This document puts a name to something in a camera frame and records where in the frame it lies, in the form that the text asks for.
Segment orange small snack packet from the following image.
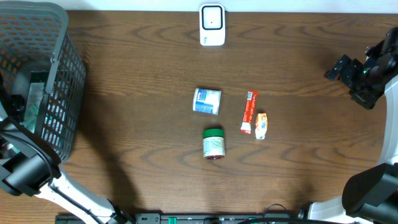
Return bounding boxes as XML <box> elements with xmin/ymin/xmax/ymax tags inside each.
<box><xmin>255</xmin><ymin>113</ymin><xmax>268</xmax><ymax>140</ymax></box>

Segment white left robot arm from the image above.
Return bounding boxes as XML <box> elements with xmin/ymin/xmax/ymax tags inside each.
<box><xmin>1</xmin><ymin>87</ymin><xmax>135</xmax><ymax>223</ymax></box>

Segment white blue round tub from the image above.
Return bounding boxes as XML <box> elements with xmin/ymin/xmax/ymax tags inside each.
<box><xmin>192</xmin><ymin>88</ymin><xmax>221</xmax><ymax>115</ymax></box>

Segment green wipes large package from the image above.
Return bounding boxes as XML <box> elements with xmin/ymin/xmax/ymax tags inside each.
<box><xmin>22</xmin><ymin>70</ymin><xmax>49</xmax><ymax>133</ymax></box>

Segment grey plastic mesh basket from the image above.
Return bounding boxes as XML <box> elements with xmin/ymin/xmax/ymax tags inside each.
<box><xmin>1</xmin><ymin>1</ymin><xmax>86</xmax><ymax>161</ymax></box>

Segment red snack stick packet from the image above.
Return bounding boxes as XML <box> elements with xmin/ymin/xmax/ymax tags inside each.
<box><xmin>240</xmin><ymin>90</ymin><xmax>258</xmax><ymax>134</ymax></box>

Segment white barcode scanner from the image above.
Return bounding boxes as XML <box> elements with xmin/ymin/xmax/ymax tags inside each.
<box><xmin>199</xmin><ymin>3</ymin><xmax>226</xmax><ymax>47</ymax></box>

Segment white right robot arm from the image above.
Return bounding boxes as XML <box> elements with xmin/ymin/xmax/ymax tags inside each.
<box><xmin>303</xmin><ymin>28</ymin><xmax>397</xmax><ymax>223</ymax></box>

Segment green lid jar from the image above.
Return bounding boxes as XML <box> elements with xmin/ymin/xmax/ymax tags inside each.
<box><xmin>203</xmin><ymin>128</ymin><xmax>225</xmax><ymax>160</ymax></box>

